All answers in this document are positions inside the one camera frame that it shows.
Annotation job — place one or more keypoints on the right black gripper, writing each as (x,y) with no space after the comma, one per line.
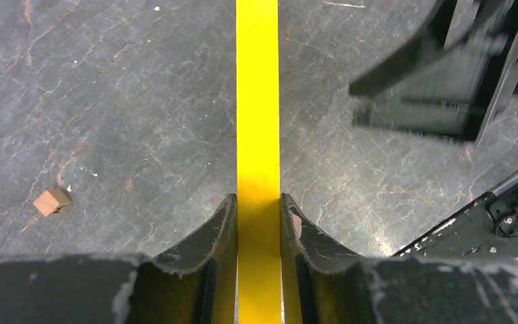
(451,91)

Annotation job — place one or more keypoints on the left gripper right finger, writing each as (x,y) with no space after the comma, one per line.
(325,282)

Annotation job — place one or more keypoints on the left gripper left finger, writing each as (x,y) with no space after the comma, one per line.
(191,282)

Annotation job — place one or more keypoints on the wooden picture frame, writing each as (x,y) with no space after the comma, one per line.
(258,161)

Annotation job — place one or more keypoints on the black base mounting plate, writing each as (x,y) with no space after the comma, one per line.
(487,227)

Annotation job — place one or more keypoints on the small wooden cube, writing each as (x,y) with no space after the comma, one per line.
(51,202)

